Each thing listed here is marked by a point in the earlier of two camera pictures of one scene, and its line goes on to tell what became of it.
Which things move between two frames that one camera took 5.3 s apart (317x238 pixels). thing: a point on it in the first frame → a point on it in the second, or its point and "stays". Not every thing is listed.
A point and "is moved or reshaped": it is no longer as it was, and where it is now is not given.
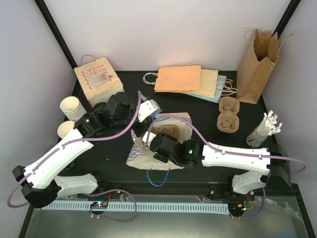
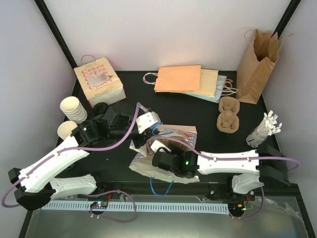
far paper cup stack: (73, 108) stays
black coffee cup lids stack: (100, 106) stays
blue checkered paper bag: (142, 157) is moved or reshaped
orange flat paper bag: (178, 79) stays
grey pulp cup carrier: (173, 128) is moved or reshaped
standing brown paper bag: (257, 64) stays
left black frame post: (59, 37) stays
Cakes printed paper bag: (99, 81) stays
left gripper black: (139, 131) → (147, 134)
